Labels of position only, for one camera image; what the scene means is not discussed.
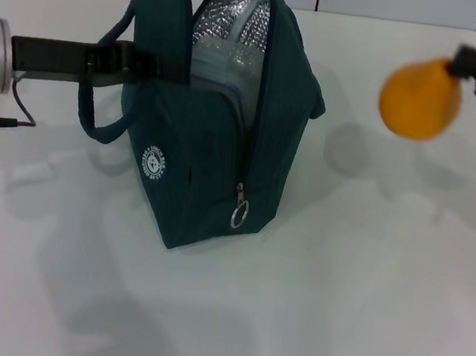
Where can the clear blue-sealed food container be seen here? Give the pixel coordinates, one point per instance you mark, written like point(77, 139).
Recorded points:
point(220, 68)

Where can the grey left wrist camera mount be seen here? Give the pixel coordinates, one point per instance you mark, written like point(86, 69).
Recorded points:
point(60, 77)

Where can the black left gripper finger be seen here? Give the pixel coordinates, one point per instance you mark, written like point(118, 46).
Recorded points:
point(168, 70)

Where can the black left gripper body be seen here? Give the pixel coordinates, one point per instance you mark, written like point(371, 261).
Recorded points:
point(62, 57)

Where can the dark teal insulated lunch bag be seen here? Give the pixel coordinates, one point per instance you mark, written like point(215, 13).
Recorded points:
point(277, 139)

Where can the orange pear with stem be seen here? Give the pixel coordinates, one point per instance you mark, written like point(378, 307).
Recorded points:
point(419, 100)

